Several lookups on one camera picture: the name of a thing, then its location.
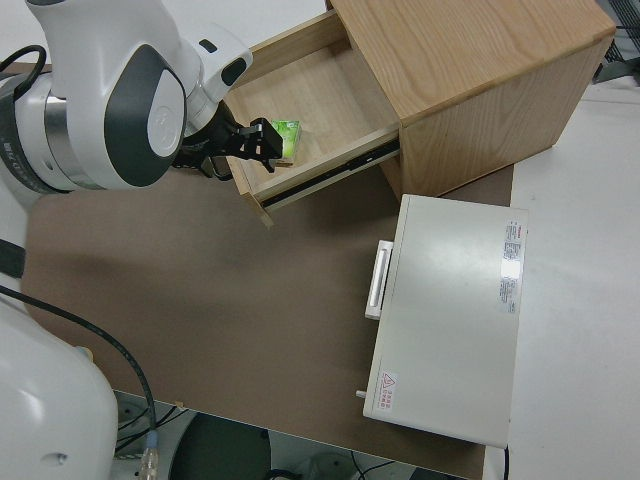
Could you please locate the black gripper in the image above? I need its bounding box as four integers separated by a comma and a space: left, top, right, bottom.
172, 112, 285, 174

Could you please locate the light wooden drawer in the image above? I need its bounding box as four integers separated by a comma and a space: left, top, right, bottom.
221, 9, 403, 229

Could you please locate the small green carton box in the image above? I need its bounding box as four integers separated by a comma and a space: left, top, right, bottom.
269, 118, 302, 167

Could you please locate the brown table mat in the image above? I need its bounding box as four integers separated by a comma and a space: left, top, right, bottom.
20, 62, 516, 480

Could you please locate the light wooden cabinet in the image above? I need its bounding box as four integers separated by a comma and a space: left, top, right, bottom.
324, 0, 617, 199

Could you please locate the white toaster oven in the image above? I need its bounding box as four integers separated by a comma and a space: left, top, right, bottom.
355, 193, 531, 449

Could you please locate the black mesh object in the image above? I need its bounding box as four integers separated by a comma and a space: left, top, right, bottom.
594, 0, 640, 86

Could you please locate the black metal drawer rail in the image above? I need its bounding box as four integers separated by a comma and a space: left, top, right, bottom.
260, 139, 401, 208

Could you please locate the white oven door handle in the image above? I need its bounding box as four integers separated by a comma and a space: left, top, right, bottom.
363, 240, 395, 322

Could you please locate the black cable with usb plug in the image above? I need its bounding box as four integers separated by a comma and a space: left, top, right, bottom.
0, 283, 164, 480

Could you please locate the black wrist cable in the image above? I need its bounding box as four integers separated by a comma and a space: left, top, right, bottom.
0, 43, 50, 104

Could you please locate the wide black printed arm strap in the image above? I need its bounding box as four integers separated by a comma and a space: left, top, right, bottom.
0, 74, 39, 194

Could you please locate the narrow black arm strap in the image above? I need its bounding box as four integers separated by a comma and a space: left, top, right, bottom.
0, 238, 27, 281

